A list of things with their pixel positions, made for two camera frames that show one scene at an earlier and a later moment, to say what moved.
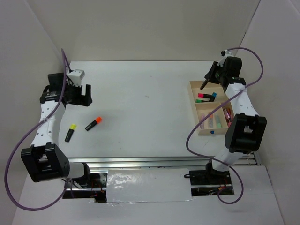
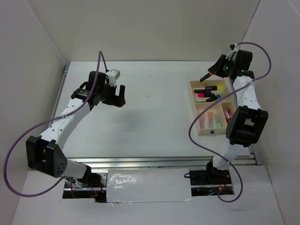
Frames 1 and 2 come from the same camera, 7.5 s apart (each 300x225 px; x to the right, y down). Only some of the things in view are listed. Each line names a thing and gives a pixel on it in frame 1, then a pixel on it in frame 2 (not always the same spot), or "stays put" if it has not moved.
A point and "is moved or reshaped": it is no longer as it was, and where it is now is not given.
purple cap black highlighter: [203, 85] → [203, 91]
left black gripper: [83, 100] → [115, 100]
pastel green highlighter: [218, 121] stays put
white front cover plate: [148, 185] stays put
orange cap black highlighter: [97, 121] is moved or reshaped
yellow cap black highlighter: [70, 132] is moved or reshaped
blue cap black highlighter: [213, 96] is moved or reshaped
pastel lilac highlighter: [202, 124] stays put
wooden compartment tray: [212, 95] stays put
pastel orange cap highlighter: [211, 121] stays put
